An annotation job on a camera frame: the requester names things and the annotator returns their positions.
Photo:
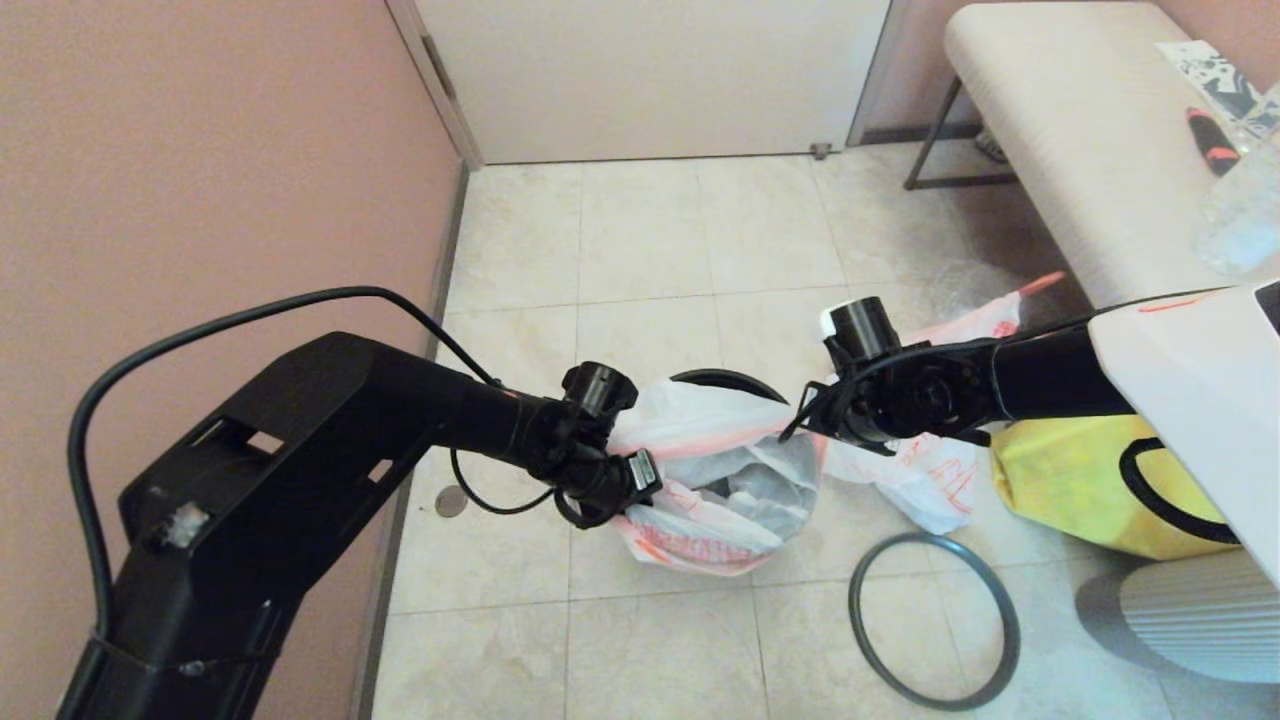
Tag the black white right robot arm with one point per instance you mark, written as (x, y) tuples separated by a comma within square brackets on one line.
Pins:
[(1060, 380)]

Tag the black white printed leaflet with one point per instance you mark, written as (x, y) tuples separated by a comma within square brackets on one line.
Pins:
[(1205, 72)]

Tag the round metal floor drain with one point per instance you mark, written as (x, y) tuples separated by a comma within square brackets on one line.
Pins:
[(450, 501)]

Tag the grey wall baseboard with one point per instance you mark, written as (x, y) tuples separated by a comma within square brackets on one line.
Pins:
[(440, 280)]

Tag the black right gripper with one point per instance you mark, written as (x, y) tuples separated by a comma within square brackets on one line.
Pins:
[(840, 420)]

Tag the grey ribbed round object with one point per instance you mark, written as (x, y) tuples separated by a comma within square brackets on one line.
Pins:
[(1180, 620)]

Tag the beige bench metal legs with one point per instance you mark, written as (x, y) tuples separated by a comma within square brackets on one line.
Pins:
[(1080, 150)]

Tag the white trash bag red cartoon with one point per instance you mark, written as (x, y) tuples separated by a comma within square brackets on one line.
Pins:
[(720, 420)]

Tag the yellow fabric tote bag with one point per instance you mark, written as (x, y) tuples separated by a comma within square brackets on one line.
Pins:
[(1060, 480)]

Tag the white plastic bag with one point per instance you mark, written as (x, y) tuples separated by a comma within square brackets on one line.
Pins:
[(930, 480)]

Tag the white door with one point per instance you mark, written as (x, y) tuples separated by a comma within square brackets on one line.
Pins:
[(650, 80)]

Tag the large clear plastic bottle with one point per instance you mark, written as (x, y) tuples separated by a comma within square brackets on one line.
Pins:
[(1240, 220)]

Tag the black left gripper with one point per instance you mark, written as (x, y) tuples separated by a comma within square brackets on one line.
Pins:
[(610, 480)]

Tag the black trash bin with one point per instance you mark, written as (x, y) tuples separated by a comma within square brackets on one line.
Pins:
[(730, 378)]

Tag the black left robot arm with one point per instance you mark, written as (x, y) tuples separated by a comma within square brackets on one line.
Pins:
[(300, 450)]

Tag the black orange utility knife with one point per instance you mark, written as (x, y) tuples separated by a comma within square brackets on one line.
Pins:
[(1210, 143)]

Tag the grey shoe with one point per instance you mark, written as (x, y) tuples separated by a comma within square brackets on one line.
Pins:
[(988, 150)]

